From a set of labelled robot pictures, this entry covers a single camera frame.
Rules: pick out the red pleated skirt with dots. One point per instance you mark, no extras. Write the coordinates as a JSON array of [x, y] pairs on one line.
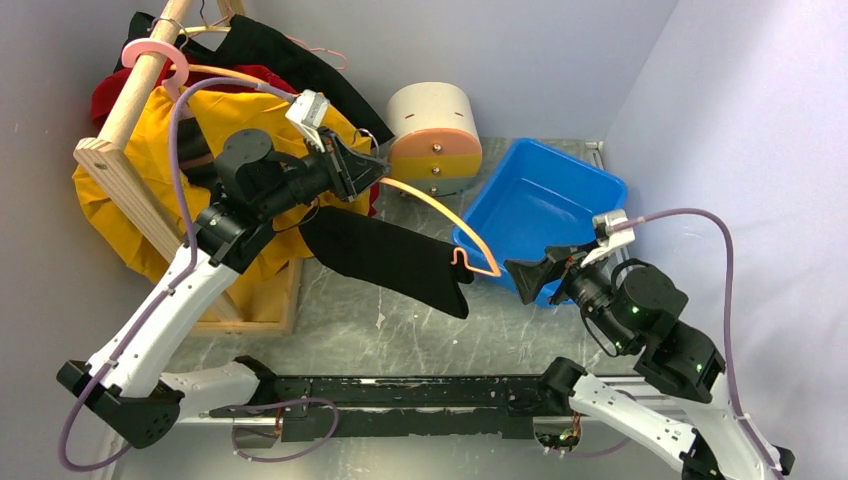
[[106, 93]]

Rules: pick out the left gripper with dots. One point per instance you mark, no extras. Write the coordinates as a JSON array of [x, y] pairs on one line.
[[351, 173]]

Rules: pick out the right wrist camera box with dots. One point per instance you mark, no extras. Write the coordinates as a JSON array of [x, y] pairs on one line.
[[613, 232]]

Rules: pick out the yellow hanger at rack top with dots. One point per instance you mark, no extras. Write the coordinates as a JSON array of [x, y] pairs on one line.
[[197, 30]]

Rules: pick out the round cream drawer box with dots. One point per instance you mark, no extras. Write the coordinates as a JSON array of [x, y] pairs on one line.
[[436, 147]]

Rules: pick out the small black skirt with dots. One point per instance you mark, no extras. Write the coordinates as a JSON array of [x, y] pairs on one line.
[[389, 256]]

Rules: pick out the blue plastic bin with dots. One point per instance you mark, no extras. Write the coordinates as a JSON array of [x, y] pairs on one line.
[[539, 196]]

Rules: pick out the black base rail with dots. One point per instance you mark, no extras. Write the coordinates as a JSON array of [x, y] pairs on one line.
[[306, 408]]

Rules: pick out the yellow skirt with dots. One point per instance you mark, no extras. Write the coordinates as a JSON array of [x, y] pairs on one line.
[[219, 115]]

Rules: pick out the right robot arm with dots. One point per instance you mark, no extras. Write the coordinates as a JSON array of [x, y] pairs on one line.
[[638, 309]]

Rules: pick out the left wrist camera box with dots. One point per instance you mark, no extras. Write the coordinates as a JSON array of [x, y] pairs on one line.
[[306, 114]]

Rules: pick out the wooden clothes rack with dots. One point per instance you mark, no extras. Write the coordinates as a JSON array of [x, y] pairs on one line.
[[104, 158]]

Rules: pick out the pink plastic hanger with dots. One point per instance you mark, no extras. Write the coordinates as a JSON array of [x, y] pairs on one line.
[[147, 56]]

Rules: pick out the black garment on rack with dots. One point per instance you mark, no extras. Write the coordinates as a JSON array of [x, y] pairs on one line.
[[252, 43]]

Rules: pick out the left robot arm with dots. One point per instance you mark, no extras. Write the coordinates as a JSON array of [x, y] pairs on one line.
[[125, 384]]

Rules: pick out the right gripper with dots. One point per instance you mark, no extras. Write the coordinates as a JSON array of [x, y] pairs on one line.
[[558, 261]]

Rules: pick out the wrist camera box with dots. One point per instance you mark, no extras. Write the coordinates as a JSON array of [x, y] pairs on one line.
[[613, 232], [306, 114]]

